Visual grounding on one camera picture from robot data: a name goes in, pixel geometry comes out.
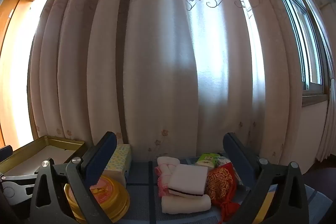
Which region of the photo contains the yellow packet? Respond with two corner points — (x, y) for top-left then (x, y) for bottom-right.
(261, 183), (279, 224)

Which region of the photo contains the white sheer curtain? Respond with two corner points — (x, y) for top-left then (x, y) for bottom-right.
(314, 77), (336, 162)

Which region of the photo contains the white sponge with black layer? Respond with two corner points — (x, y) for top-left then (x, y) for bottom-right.
(167, 164), (209, 200)

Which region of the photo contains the wooden door frame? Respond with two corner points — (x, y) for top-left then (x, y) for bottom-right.
(0, 0), (79, 147)

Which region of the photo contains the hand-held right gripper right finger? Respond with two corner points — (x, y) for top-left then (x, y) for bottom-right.
(223, 132), (310, 224)

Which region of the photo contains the gold tray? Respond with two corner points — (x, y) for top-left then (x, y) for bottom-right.
(0, 135), (86, 178)

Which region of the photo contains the cream floral curtain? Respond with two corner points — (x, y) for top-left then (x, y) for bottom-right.
(28, 0), (306, 174)

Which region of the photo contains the window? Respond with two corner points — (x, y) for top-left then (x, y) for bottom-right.
(257, 0), (329, 96)

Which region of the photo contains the blue checked tablecloth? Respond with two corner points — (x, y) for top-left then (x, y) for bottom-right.
(123, 154), (332, 224)

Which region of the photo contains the green tissue pack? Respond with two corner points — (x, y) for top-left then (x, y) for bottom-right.
(196, 153), (221, 168)

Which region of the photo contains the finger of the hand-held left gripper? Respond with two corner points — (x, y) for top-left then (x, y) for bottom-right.
(0, 145), (14, 163)
(0, 173), (39, 214)

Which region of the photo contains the dotted tissue box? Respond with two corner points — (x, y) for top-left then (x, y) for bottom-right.
(103, 144), (132, 188)

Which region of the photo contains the red embroidered pouch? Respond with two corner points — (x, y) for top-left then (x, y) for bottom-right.
(206, 163), (241, 222)

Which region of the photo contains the white rolled towel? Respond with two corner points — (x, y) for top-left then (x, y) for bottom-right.
(161, 194), (212, 214)

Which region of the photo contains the cotton swab bag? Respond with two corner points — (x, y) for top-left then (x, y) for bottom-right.
(215, 156), (244, 186)

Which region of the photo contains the round gold tin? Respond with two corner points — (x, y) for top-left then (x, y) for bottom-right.
(64, 174), (131, 223)

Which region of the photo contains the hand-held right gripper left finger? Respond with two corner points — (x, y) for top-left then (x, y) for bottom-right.
(30, 131), (117, 224)

